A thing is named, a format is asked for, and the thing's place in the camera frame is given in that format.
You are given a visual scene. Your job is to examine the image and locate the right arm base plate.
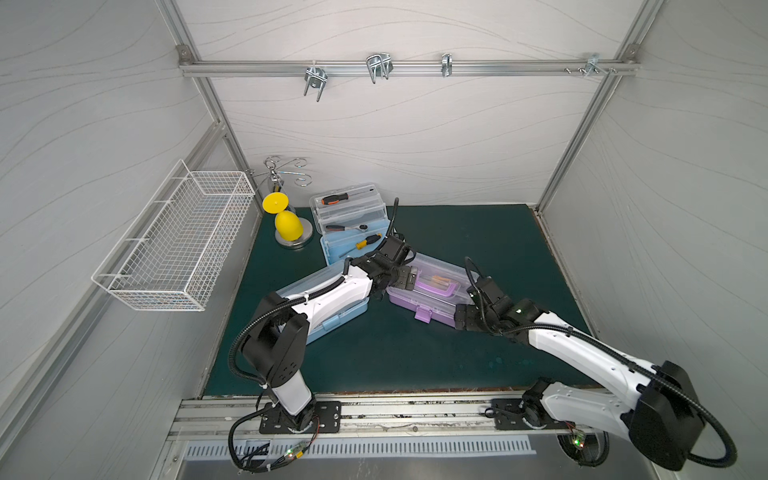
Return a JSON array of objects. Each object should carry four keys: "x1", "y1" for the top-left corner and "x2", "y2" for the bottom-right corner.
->
[{"x1": 483, "y1": 398, "x2": 575, "y2": 431}]

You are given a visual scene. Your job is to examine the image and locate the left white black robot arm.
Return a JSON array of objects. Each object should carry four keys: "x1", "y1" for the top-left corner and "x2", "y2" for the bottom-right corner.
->
[{"x1": 227, "y1": 233, "x2": 415, "y2": 430}]

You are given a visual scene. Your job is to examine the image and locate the yellow handled screwdriver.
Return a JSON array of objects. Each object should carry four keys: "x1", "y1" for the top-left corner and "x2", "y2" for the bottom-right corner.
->
[{"x1": 340, "y1": 233, "x2": 382, "y2": 258}]

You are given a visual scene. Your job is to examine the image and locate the middle metal hook clamp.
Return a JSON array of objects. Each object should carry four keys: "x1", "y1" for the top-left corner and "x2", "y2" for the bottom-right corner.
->
[{"x1": 365, "y1": 52, "x2": 393, "y2": 84}]

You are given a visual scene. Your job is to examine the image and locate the small metal clamp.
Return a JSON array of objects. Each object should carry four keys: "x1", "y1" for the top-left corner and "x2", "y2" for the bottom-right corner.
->
[{"x1": 441, "y1": 53, "x2": 453, "y2": 78}]

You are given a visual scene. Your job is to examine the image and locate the left base cable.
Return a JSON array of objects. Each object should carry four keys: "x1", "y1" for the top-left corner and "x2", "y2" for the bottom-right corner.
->
[{"x1": 225, "y1": 407, "x2": 319, "y2": 474}]

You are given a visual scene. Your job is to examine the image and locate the metal hook clamp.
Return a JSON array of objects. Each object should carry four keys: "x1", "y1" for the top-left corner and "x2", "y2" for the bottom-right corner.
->
[
  {"x1": 303, "y1": 66, "x2": 328, "y2": 102},
  {"x1": 365, "y1": 52, "x2": 393, "y2": 84}
]

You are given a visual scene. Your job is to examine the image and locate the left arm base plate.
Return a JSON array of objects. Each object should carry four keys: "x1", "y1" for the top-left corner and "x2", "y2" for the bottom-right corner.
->
[{"x1": 259, "y1": 400, "x2": 342, "y2": 435}]

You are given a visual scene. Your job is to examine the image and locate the right base cable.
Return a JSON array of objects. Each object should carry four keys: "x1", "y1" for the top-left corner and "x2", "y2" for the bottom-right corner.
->
[{"x1": 556, "y1": 429, "x2": 611, "y2": 468}]

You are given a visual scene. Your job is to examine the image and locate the blue clear toolbox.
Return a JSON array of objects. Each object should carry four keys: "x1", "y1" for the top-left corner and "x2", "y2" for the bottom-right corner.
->
[
  {"x1": 309, "y1": 183, "x2": 390, "y2": 265},
  {"x1": 276, "y1": 262, "x2": 372, "y2": 345}
]

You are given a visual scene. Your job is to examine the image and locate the right metal bracket hook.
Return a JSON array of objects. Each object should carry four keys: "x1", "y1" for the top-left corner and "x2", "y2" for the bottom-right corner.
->
[{"x1": 564, "y1": 54, "x2": 618, "y2": 78}]

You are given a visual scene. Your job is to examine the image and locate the left metal hook clamp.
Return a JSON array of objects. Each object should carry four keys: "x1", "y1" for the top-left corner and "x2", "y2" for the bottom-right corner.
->
[{"x1": 303, "y1": 66, "x2": 328, "y2": 102}]

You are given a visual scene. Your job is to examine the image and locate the aluminium crossbar rail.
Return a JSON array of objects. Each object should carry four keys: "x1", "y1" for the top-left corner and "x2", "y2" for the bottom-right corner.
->
[{"x1": 180, "y1": 57, "x2": 641, "y2": 78}]

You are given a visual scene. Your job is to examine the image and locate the base cable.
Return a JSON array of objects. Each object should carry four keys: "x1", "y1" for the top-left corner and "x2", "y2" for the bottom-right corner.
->
[
  {"x1": 556, "y1": 429, "x2": 611, "y2": 468},
  {"x1": 225, "y1": 407, "x2": 319, "y2": 474}
]

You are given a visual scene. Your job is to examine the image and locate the yellow cone on metal stand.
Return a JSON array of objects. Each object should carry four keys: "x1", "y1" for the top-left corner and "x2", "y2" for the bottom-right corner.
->
[{"x1": 262, "y1": 192, "x2": 314, "y2": 249}]

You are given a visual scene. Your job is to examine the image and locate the purple clear toolbox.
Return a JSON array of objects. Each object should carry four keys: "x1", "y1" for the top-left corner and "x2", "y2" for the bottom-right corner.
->
[{"x1": 387, "y1": 253, "x2": 470, "y2": 328}]

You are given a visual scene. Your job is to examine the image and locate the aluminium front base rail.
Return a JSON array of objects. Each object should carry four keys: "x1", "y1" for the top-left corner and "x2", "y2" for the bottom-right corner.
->
[{"x1": 168, "y1": 386, "x2": 629, "y2": 441}]

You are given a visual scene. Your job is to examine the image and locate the orange black screwdriver in lid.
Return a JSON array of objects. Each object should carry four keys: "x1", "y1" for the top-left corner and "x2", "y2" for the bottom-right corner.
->
[{"x1": 321, "y1": 188, "x2": 374, "y2": 206}]

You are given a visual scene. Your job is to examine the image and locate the white wire basket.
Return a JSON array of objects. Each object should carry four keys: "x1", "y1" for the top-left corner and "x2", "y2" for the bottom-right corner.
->
[{"x1": 91, "y1": 160, "x2": 255, "y2": 312}]

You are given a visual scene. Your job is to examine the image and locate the wire hook rack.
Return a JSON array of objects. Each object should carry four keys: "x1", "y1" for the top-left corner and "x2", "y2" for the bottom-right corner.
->
[{"x1": 249, "y1": 155, "x2": 313, "y2": 193}]

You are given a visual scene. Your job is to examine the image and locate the orange black pliers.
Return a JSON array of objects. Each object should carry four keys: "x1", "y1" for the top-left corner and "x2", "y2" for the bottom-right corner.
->
[{"x1": 425, "y1": 275, "x2": 453, "y2": 290}]

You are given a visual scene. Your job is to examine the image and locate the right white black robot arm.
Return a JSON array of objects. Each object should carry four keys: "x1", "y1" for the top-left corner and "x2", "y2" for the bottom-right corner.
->
[{"x1": 455, "y1": 276, "x2": 738, "y2": 471}]

